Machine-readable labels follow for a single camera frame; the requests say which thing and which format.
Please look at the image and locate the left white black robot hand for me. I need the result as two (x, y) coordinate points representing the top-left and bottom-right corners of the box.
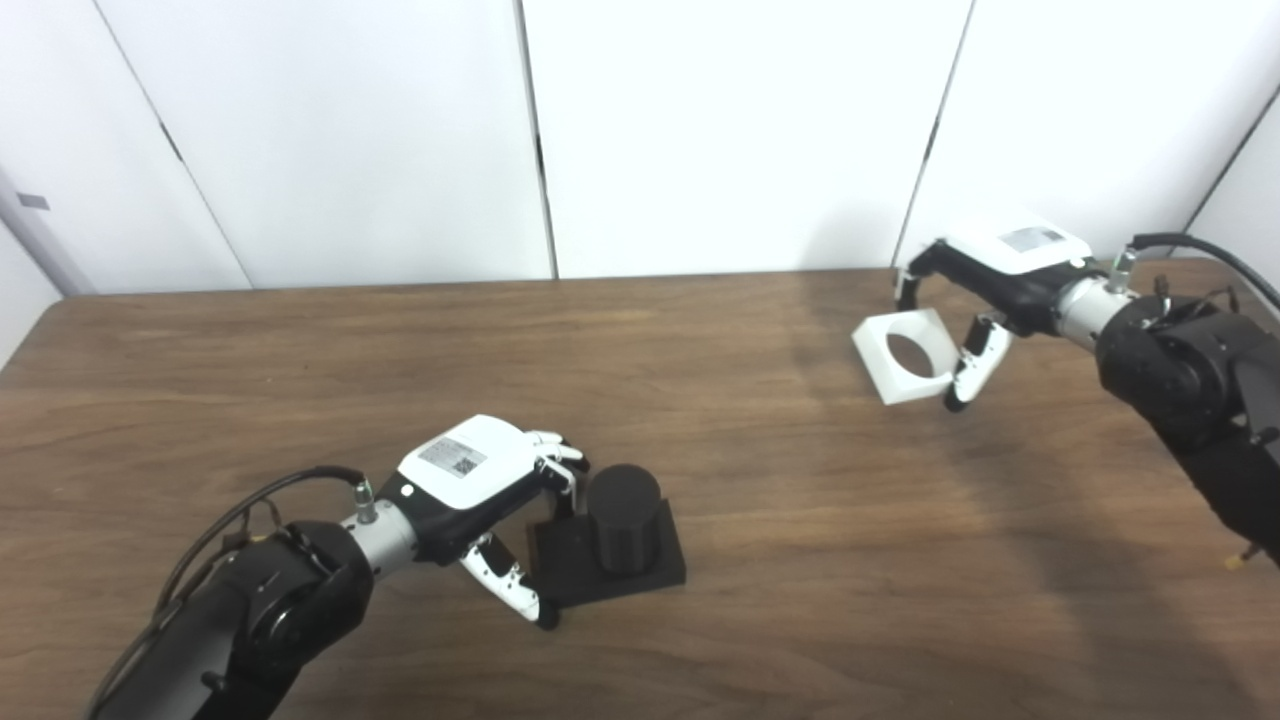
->
(378, 414), (591, 631)

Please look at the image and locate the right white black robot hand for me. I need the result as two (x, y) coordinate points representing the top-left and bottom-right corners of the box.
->
(895, 215), (1101, 413)

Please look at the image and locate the white square piece with hole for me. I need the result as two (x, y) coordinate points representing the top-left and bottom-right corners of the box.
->
(852, 307), (966, 406)

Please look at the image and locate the black peg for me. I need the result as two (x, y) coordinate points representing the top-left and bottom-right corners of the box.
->
(527, 463), (688, 609)

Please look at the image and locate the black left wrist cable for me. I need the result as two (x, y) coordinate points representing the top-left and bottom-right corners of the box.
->
(88, 465), (379, 717)

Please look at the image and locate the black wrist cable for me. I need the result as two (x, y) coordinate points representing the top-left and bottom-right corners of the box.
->
(1105, 232), (1280, 311)
(88, 465), (379, 717)

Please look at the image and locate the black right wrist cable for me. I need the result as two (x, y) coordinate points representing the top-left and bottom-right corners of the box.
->
(1105, 232), (1280, 311)

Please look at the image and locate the grey partition post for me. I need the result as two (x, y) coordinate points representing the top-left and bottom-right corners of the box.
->
(0, 165), (97, 298)

